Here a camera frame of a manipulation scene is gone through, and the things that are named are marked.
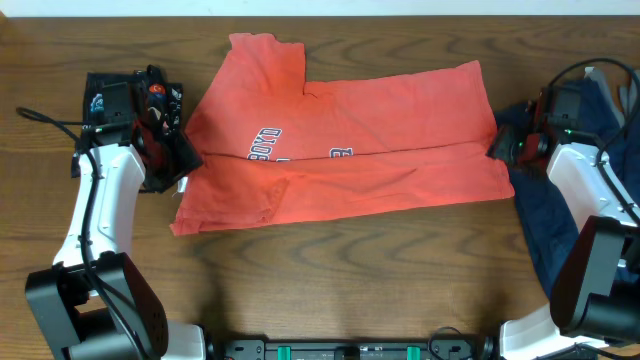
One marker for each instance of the navy blue garment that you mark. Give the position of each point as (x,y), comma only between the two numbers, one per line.
(549,229)

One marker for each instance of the orange soccer t-shirt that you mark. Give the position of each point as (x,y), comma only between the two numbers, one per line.
(279,149)

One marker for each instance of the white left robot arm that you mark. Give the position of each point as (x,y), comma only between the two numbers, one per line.
(93,302)

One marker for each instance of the black folded printed shirt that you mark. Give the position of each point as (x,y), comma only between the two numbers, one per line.
(156,101)

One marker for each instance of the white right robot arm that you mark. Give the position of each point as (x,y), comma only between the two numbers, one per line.
(589,310)

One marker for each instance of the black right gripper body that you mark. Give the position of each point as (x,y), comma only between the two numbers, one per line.
(512,146)

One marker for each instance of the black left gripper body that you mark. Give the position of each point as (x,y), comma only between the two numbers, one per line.
(170,163)

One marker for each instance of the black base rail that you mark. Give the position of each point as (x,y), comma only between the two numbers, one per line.
(444,344)

